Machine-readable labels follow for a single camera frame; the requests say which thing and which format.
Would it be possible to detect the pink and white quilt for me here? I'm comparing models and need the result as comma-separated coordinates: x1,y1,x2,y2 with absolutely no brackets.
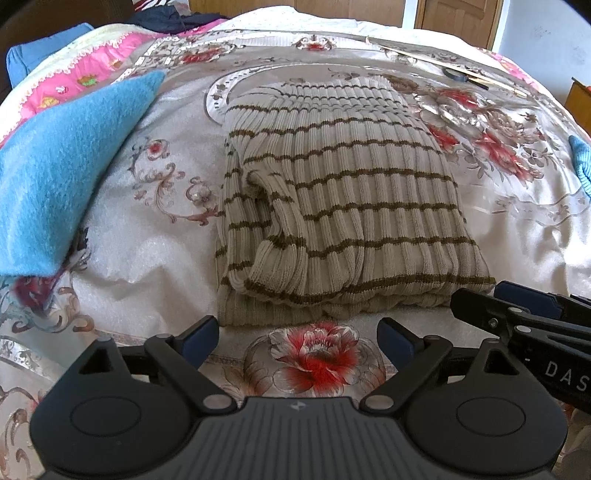
0,7,571,148

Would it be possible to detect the blue pillow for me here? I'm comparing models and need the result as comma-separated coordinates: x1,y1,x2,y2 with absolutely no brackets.
6,23,94,87

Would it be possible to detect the beige brown-striped ribbed sweater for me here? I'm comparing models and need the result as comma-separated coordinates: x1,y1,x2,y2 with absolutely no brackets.
215,76,497,328

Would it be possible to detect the blue ribbed knit garment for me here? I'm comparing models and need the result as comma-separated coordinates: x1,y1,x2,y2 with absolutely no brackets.
569,135,591,198

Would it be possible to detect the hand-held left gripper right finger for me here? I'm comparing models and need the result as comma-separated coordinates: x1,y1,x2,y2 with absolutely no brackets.
359,318,526,414

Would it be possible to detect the blue fuzzy cloth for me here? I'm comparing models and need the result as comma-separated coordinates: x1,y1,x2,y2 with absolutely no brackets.
0,69,167,278

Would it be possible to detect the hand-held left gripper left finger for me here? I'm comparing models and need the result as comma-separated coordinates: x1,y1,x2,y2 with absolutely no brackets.
69,316,239,414

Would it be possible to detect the wooden wardrobe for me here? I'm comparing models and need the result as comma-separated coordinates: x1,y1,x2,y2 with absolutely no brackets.
189,0,408,26

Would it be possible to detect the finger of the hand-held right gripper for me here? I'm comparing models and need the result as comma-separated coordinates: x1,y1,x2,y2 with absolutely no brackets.
450,288,533,343
493,280,563,320

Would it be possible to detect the light wooden cabinet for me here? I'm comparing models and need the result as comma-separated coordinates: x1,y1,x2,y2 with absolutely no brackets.
565,77,591,124

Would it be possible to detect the red white striped cloth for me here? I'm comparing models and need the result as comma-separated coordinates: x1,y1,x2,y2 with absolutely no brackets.
133,0,178,13

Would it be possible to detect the thin wooden stick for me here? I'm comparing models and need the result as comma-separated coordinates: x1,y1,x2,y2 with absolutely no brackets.
383,44,530,97

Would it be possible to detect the floral satin bedspread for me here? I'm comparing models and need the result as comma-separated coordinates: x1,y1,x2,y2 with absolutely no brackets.
0,28,591,480

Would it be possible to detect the wooden door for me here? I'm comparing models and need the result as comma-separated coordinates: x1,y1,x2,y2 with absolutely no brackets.
414,0,505,50

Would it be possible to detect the navy garment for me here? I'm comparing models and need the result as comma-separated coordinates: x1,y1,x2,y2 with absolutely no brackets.
130,6,228,35

